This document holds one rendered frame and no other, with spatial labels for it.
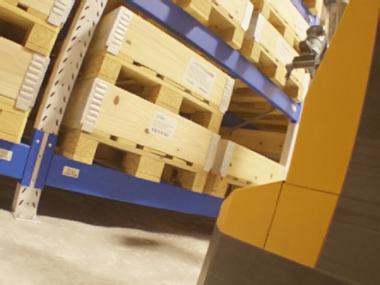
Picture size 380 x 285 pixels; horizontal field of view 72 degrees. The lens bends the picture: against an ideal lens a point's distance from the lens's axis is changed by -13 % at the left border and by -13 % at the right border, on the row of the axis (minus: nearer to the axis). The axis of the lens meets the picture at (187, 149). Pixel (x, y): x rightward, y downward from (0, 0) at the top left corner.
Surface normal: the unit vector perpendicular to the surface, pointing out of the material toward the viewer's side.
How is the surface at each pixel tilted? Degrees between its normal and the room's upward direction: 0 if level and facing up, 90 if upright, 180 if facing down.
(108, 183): 90
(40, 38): 90
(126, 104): 90
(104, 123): 90
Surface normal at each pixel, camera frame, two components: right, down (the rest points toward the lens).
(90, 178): 0.66, 0.13
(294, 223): -0.69, -0.26
